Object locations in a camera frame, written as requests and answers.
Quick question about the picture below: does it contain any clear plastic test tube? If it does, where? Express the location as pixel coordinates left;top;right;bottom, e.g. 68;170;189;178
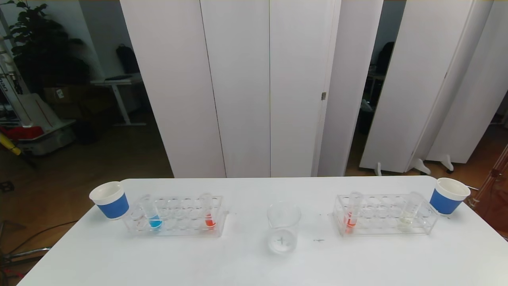
344;191;364;234

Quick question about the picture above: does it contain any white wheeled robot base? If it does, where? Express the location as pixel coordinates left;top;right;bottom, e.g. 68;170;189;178
0;38;77;156

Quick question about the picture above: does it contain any red liquid test tube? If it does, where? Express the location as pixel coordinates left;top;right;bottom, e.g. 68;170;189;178
200;193;217;230

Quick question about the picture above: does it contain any clear glass beaker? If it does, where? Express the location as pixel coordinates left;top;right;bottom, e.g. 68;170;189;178
266;201;302;255

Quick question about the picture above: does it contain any clear acrylic test tube rack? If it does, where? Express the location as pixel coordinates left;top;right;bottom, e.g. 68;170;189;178
123;195;230;238
333;193;439;236

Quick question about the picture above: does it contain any blue liquid test tube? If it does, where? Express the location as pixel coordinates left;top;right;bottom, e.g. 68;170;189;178
140;194;163;230

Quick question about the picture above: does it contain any yellow liquid test tube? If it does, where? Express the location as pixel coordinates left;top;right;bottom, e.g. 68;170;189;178
398;191;423;231

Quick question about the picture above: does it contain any white folding partition screen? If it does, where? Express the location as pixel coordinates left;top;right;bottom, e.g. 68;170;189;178
119;0;384;178
359;0;508;175

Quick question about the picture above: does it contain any black backpack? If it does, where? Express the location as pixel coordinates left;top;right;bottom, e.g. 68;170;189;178
116;44;140;74

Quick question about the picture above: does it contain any white standing desk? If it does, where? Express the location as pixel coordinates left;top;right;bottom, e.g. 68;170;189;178
90;75;146;127

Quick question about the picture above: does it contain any blue white paper cup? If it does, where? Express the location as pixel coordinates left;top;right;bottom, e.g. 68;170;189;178
429;178;471;215
89;181;130;220

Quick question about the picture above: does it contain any black office chair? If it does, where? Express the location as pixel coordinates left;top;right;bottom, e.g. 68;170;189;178
367;41;396;80

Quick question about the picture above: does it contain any brown cardboard box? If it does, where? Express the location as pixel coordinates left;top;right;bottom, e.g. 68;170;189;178
43;85;80;104

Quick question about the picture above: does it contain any dark green potted plant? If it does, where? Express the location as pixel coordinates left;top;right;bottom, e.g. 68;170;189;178
2;0;90;96

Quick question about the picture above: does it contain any grey metal floor stand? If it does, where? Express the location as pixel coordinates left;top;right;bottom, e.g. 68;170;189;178
0;246;52;286

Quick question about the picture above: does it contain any clear tube frame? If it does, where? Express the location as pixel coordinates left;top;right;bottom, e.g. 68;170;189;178
468;144;508;207

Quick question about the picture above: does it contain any yellow handled tool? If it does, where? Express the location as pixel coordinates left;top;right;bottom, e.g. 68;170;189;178
0;132;21;155

